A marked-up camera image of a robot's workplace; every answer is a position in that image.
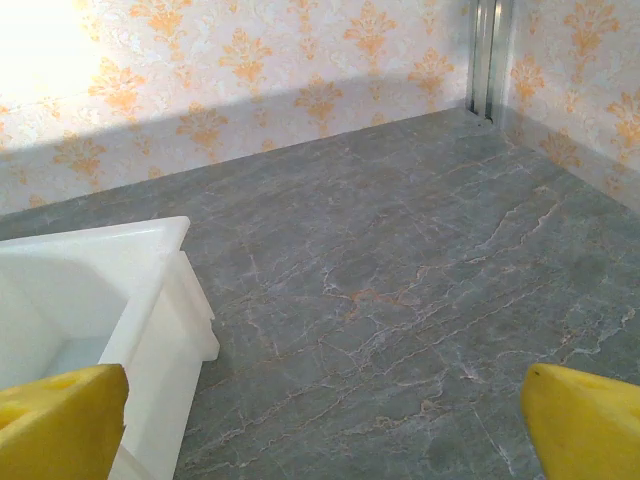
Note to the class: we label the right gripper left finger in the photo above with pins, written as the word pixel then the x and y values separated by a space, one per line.
pixel 55 430

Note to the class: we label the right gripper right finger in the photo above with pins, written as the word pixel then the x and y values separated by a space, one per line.
pixel 585 430

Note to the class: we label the white plastic bin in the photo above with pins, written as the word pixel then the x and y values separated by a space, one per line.
pixel 150 350

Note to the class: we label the aluminum frame corner post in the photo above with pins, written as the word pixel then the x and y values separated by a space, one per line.
pixel 487 50

